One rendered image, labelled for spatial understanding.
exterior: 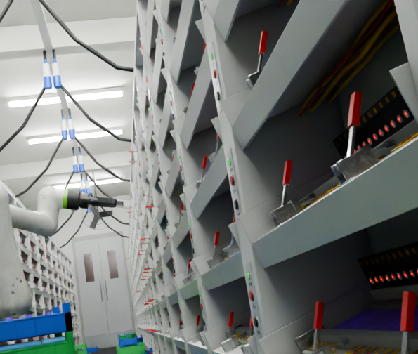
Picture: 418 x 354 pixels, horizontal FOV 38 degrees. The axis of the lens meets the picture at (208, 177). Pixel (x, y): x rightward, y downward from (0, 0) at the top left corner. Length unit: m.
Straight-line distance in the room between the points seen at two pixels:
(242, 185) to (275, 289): 0.18
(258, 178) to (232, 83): 0.17
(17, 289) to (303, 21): 2.03
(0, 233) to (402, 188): 2.14
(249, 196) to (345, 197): 0.44
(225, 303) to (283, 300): 0.70
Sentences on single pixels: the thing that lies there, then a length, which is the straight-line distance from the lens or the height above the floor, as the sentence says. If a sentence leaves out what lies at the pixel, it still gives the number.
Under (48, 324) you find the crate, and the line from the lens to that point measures 1.82.
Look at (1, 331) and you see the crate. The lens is 1.81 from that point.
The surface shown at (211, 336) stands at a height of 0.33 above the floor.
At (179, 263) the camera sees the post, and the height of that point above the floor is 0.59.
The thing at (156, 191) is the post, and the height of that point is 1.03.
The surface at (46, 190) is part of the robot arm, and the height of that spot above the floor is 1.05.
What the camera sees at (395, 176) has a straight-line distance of 0.50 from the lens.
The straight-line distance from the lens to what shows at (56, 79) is 5.05.
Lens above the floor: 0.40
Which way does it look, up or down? 12 degrees up
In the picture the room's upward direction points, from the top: 9 degrees counter-clockwise
